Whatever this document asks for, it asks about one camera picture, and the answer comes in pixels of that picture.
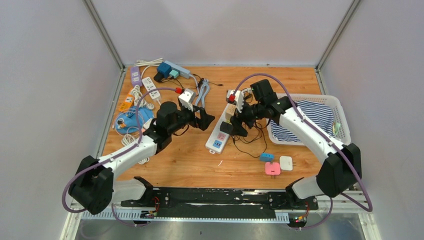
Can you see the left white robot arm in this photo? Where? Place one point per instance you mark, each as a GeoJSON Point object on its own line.
{"type": "Point", "coordinates": [95, 185]}

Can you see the black mounting rail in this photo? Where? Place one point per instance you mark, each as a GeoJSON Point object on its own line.
{"type": "Point", "coordinates": [219, 203]}

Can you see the light blue power strip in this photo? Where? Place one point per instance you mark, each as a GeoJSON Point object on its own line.
{"type": "Point", "coordinates": [183, 72]}

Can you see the white square charger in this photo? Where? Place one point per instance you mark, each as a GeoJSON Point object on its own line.
{"type": "Point", "coordinates": [286, 163]}

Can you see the small blue charger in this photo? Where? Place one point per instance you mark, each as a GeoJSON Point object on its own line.
{"type": "Point", "coordinates": [266, 157]}

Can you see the purple power strip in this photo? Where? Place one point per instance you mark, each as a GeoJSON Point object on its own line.
{"type": "Point", "coordinates": [135, 76]}

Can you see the orange power strip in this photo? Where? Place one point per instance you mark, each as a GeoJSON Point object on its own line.
{"type": "Point", "coordinates": [127, 103]}

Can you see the white power strip blue USB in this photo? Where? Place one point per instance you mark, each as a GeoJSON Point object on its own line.
{"type": "Point", "coordinates": [218, 139]}

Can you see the white plastic basket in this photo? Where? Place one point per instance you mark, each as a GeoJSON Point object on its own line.
{"type": "Point", "coordinates": [327, 100]}

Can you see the white power strip with cord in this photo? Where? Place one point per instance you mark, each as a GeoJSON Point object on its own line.
{"type": "Point", "coordinates": [149, 85]}

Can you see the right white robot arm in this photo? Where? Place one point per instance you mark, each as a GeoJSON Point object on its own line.
{"type": "Point", "coordinates": [340, 162]}

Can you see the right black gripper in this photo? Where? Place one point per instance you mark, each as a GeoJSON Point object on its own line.
{"type": "Point", "coordinates": [237, 120]}

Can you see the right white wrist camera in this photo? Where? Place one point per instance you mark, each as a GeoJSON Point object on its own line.
{"type": "Point", "coordinates": [236, 98]}

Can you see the pink square charger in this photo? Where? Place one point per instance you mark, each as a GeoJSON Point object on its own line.
{"type": "Point", "coordinates": [272, 169]}

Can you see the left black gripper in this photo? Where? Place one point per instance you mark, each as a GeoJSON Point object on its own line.
{"type": "Point", "coordinates": [204, 120]}

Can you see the white cube adapter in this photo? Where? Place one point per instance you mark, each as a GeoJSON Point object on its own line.
{"type": "Point", "coordinates": [147, 123]}

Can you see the striped blue white cloth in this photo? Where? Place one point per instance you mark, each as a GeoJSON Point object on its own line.
{"type": "Point", "coordinates": [326, 117]}

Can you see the black charger with cable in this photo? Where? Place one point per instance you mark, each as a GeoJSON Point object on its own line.
{"type": "Point", "coordinates": [227, 128]}

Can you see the wooden cube adapter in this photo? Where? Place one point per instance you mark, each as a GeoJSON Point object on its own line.
{"type": "Point", "coordinates": [229, 111]}

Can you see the dark blue cube adapter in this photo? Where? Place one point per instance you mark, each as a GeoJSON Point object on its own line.
{"type": "Point", "coordinates": [163, 71]}

